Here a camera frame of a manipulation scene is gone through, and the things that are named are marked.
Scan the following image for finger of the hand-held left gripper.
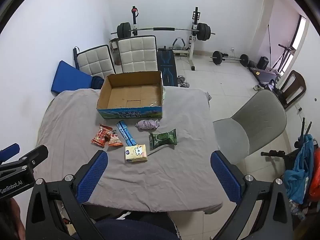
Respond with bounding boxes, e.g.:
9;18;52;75
0;144;49;172
0;143;20;164

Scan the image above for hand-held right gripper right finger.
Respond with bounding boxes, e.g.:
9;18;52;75
211;151;294;240

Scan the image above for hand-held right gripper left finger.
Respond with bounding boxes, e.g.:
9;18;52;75
25;150;109;240

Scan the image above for red snack packet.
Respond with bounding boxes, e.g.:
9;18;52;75
90;124;112;147

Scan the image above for panda print snack packet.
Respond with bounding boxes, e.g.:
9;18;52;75
107;129;124;147

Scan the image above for yellow tissue pack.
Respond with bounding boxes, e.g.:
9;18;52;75
125;144;148;164

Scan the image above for long blue packet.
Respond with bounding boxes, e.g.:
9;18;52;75
116;120;138;147

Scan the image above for cardboard box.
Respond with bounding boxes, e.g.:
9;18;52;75
96;71;164;120

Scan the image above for green snack packet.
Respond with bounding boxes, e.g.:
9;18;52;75
149;128;178;151

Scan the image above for pink cloth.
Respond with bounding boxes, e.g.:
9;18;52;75
135;118;160;131

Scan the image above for black tripod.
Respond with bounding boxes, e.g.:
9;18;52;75
261;117;313;160

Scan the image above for grey tablecloth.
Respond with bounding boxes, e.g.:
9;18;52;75
34;88;224;214

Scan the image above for grey shell chair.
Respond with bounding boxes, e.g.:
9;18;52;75
213;89;287;166

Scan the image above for person's dark blue pants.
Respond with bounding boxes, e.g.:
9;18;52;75
94;212;176;240

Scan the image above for light blue jacket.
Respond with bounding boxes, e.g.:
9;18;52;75
283;134;314;204

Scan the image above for blue foam mat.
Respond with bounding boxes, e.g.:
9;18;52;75
51;60;93;96

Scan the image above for orange bag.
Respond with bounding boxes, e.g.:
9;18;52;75
309;147;320;201

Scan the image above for dark blue jacket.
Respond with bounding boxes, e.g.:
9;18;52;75
90;76;105;90

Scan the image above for chrome dumbbell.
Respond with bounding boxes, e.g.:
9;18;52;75
177;75;191;89

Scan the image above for black treadmill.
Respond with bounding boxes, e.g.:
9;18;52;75
247;66;281;86

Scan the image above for white padded chair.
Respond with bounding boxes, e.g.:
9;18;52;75
117;35;158;74
76;44;116;79

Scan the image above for dark wooden chair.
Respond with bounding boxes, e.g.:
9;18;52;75
279;70;307;109

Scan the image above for small black barbell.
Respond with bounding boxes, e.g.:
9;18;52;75
210;51;250;67

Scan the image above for black speaker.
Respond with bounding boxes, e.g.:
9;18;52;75
257;56;270;70

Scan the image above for black weight bench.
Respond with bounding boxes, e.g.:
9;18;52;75
157;45;178;87

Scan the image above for black folding stand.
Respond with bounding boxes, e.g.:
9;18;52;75
271;44;296;76

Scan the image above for white barbell rack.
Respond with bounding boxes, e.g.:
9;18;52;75
130;6;202;71

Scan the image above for black upright pole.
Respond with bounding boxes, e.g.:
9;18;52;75
267;24;273;68

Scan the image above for large black barbell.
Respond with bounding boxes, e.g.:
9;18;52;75
111;22;216;42

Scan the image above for grey cable handle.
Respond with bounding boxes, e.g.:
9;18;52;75
171;37;187;51

